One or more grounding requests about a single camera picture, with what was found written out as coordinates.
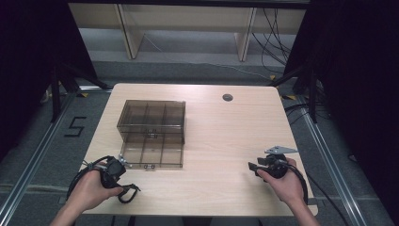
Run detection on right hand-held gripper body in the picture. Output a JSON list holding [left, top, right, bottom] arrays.
[[263, 145, 299, 180]]

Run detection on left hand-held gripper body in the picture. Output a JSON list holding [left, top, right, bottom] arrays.
[[100, 153, 132, 189]]

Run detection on brown transparent divided drawer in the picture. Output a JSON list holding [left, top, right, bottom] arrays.
[[120, 131, 185, 170]]

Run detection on brown transparent drawer box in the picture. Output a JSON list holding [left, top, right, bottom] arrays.
[[116, 99, 187, 146]]

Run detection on person's right hand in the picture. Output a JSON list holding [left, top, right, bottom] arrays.
[[256, 157, 305, 205]]

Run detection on person's left hand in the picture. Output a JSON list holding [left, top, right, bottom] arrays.
[[64, 169, 125, 214]]

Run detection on black metal stand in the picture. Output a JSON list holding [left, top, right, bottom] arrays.
[[49, 61, 111, 124], [268, 64, 318, 124]]

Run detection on dark curtain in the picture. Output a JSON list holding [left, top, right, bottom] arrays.
[[0, 0, 99, 163], [282, 0, 399, 219]]

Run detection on beige wooden desk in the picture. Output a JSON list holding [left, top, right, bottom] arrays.
[[68, 2, 308, 63]]

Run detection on black looped strap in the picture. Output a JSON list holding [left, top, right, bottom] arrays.
[[117, 183, 142, 204]]

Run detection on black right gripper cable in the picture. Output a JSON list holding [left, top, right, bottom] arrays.
[[279, 159, 311, 205]]

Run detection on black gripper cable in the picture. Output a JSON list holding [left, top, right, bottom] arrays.
[[279, 159, 311, 205], [66, 155, 111, 202]]

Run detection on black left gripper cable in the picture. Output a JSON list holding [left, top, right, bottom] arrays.
[[66, 155, 111, 202]]

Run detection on aluminium floor rail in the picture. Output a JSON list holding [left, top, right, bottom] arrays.
[[295, 93, 369, 226], [0, 90, 79, 222]]

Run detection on thin black floor cable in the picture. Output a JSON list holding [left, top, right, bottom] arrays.
[[305, 171, 351, 226]]

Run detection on black floor cables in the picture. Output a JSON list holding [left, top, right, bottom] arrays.
[[283, 102, 332, 127]]

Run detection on thin white floor cable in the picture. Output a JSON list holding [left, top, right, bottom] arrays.
[[142, 33, 273, 80]]

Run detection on bundle of black hanging cables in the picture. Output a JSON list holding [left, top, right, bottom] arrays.
[[251, 8, 303, 75]]

